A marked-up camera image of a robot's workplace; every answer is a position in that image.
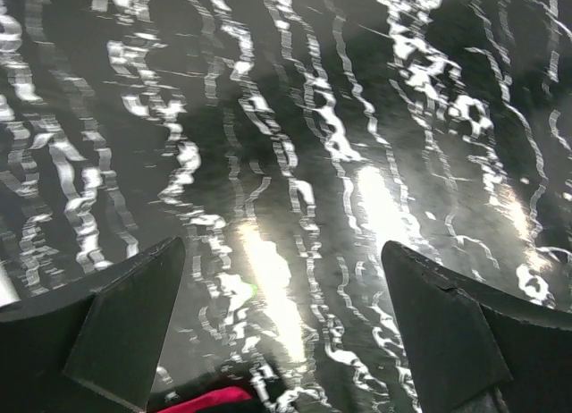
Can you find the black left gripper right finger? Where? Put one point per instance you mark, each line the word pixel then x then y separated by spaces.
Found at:
pixel 473 348

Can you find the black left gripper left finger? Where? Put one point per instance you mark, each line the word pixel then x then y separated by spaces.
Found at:
pixel 94 344

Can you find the red t shirt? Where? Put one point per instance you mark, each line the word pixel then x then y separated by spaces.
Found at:
pixel 211 399

